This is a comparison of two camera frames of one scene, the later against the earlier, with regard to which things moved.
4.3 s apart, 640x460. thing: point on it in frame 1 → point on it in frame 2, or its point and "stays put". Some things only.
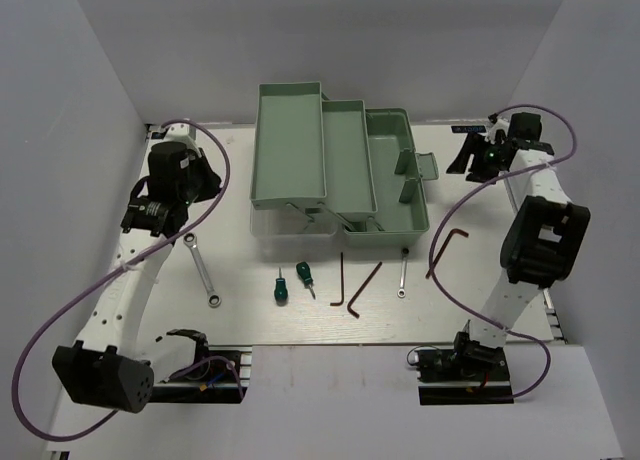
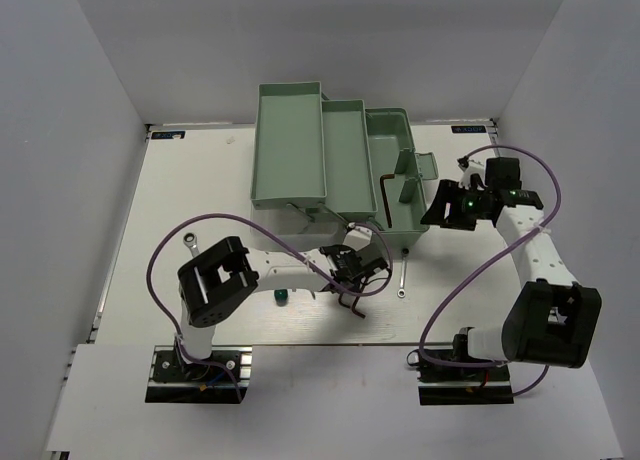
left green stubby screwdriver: [280, 290] stays put
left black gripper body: [201, 182] → [356, 283]
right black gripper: [474, 144] → [449, 191]
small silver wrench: [402, 292] stays put
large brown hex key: [453, 231] → [385, 200]
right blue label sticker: [468, 128] stays put
